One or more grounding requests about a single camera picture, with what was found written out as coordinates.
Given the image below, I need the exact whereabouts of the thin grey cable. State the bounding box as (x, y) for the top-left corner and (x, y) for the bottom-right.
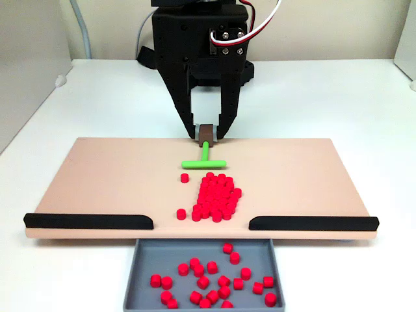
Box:
(135, 11), (153, 61)

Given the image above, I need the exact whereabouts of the black foam strip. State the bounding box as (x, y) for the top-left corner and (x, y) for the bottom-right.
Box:
(248, 215), (380, 232)
(23, 213), (154, 231)

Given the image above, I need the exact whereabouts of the grey plastic tray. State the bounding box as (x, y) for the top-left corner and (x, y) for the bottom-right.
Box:
(122, 239), (287, 312)

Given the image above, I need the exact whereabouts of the thick grey cable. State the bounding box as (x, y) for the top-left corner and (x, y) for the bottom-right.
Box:
(69, 0), (92, 60)

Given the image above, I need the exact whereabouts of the green T-shaped pusher brown block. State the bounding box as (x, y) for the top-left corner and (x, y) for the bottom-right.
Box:
(181, 123), (228, 170)

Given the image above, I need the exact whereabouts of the red white black servo cable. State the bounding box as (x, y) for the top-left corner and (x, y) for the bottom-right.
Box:
(209, 0), (284, 45)

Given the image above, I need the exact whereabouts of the beige board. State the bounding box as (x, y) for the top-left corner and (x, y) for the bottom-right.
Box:
(24, 136), (380, 243)

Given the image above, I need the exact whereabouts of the pile of red granules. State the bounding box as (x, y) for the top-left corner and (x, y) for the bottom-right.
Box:
(191, 172), (243, 224)

